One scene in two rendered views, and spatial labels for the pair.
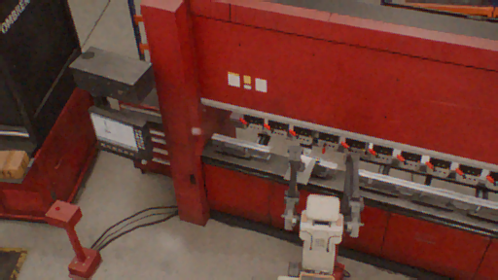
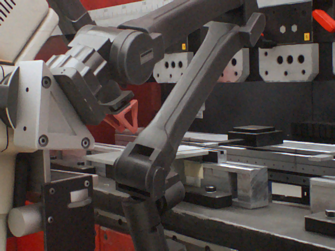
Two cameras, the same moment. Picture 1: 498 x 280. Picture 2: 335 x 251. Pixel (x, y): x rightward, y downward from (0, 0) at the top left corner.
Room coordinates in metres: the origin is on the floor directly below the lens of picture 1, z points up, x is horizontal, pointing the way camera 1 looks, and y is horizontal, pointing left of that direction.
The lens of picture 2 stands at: (1.69, -1.21, 1.21)
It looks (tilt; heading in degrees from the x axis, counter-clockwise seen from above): 5 degrees down; 31
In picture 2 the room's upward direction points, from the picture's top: 2 degrees counter-clockwise
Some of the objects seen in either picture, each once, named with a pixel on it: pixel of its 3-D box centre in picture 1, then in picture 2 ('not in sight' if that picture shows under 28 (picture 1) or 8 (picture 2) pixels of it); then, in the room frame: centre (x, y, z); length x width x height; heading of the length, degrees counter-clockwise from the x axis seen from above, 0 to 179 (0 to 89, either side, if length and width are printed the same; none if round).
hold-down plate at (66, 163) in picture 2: (232, 153); (66, 167); (3.30, 0.19, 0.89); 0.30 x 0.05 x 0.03; 69
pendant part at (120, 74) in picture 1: (122, 111); not in sight; (3.14, 0.95, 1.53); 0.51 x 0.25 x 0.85; 65
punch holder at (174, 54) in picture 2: (303, 131); (181, 51); (3.14, -0.37, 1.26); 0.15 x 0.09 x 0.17; 69
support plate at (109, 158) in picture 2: (300, 169); (146, 155); (3.00, -0.34, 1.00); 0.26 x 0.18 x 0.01; 159
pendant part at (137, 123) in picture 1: (124, 131); not in sight; (3.04, 0.95, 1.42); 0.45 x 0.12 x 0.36; 65
